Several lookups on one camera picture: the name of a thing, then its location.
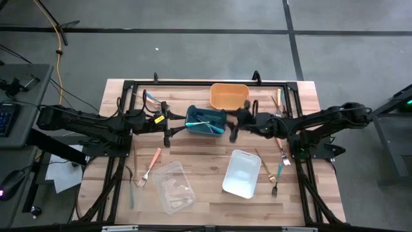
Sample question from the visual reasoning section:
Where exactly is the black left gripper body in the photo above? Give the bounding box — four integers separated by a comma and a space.
149, 102, 171, 148

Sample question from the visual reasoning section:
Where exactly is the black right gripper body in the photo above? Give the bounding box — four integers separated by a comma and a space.
229, 100, 258, 143

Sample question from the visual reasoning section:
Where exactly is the teal plastic bin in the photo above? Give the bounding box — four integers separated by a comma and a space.
184, 104, 227, 137

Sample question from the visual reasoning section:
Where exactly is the teal-handled blue fork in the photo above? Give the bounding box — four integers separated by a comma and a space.
196, 115, 225, 134

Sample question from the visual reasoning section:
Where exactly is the dark teal fork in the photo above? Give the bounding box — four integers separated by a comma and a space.
192, 111, 213, 122

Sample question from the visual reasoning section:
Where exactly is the clear plastic bin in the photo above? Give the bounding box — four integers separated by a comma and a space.
151, 160, 196, 215

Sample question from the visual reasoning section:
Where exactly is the orange plastic bin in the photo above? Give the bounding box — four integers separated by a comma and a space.
209, 82, 250, 111

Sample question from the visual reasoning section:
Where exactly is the white plastic bin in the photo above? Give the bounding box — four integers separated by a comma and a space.
221, 148, 263, 200

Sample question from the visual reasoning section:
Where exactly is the white paper sheet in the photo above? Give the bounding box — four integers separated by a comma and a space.
44, 144, 85, 194

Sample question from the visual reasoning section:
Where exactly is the black flat bar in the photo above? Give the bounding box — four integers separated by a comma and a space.
27, 128, 88, 167

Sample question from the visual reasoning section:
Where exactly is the grey desk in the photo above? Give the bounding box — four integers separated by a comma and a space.
0, 63, 54, 149

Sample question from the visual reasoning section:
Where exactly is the grey metal cart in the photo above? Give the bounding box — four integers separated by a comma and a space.
355, 83, 412, 187

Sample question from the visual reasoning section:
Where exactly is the black tripod stand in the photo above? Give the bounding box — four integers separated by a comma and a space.
33, 0, 81, 46

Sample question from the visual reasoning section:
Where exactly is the grey desk extension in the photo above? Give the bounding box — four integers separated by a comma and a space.
0, 146, 39, 228

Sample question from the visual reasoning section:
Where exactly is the black keyboard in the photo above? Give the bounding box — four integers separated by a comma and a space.
0, 102, 21, 138

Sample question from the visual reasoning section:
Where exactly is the black clamp device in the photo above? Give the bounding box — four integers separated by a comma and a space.
0, 75, 42, 98

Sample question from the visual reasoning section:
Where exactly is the black device with green light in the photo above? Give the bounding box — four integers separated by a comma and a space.
397, 84, 412, 113

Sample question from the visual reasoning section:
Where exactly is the black computer mouse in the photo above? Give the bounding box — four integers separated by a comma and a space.
0, 169, 27, 202

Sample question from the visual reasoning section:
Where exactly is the black aluminium table frame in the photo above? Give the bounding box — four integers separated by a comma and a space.
69, 79, 347, 232

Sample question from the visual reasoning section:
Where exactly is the teal-handled black utensil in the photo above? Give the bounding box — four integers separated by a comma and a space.
124, 165, 135, 209

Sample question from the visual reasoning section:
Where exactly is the black cable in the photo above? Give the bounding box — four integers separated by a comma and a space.
48, 79, 100, 113
0, 44, 32, 64

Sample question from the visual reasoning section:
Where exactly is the silver metal bracket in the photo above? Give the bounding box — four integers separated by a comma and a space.
281, 226, 319, 232
101, 225, 140, 232

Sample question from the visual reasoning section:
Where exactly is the yellow cable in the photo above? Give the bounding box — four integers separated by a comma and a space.
32, 0, 65, 106

